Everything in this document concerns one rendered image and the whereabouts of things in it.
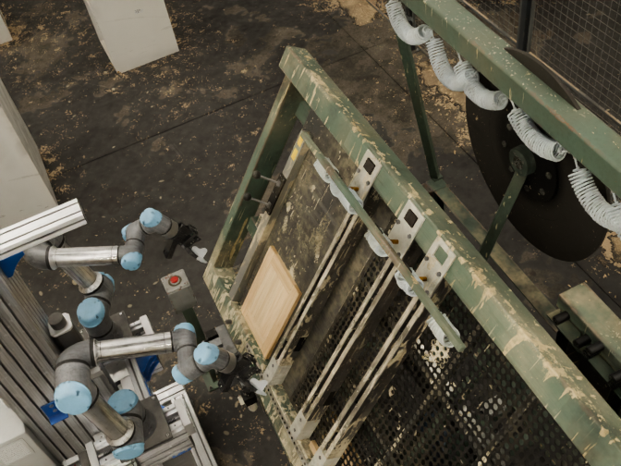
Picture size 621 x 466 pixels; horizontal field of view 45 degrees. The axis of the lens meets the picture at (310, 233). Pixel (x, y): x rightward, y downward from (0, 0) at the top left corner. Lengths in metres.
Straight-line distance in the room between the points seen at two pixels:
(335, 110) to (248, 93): 3.40
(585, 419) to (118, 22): 5.34
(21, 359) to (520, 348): 1.73
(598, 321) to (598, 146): 0.52
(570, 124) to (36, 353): 1.97
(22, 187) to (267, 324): 2.56
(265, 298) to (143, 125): 3.09
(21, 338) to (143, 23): 4.28
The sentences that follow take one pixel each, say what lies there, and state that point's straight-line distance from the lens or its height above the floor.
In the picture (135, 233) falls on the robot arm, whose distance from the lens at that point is 3.02.
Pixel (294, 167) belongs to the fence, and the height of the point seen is 1.56.
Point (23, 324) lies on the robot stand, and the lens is 2.75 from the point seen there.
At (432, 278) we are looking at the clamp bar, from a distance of 2.37.
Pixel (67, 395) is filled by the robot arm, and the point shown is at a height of 1.67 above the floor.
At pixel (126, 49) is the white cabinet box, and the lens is 6.74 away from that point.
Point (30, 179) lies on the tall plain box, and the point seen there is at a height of 0.45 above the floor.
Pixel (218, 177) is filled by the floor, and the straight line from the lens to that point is 5.51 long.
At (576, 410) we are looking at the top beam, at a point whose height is 1.92.
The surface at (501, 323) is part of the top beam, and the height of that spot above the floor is 1.91.
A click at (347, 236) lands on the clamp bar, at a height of 1.64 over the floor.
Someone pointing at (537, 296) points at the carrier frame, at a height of 0.78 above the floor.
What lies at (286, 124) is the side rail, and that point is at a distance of 3.33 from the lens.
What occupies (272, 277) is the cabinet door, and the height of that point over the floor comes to 1.15.
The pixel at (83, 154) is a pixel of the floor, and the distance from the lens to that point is 6.12.
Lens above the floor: 3.73
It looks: 48 degrees down
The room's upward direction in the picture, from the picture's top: 11 degrees counter-clockwise
